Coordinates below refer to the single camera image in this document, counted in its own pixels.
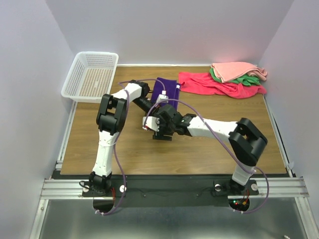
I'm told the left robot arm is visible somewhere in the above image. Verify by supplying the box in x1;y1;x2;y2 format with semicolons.
88;80;150;196

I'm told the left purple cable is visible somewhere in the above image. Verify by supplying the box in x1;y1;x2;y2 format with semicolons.
96;79;167;216

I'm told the hot pink towel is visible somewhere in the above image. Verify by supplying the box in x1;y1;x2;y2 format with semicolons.
178;72;267;99

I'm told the purple towel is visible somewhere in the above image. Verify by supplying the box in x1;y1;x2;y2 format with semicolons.
151;77;181;103

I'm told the green towel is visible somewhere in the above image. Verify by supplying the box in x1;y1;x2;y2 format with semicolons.
209;68;261;87

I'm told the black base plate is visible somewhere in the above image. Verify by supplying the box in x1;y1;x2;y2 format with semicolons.
51;174;260;207

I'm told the aluminium frame rail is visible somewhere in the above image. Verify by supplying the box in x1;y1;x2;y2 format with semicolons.
40;177;309;200

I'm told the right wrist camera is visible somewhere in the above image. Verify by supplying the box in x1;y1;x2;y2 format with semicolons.
142;117;160;132

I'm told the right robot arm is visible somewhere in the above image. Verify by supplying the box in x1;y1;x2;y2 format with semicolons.
143;104;268;194

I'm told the white plastic basket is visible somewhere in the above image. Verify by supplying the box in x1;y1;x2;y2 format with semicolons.
61;51;119;103

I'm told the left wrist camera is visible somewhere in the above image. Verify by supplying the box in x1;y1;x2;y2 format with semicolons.
156;94;169;104

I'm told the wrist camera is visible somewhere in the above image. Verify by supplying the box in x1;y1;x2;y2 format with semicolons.
156;94;169;104
142;117;160;132

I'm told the salmon pink towel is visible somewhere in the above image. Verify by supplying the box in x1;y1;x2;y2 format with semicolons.
211;62;268;83

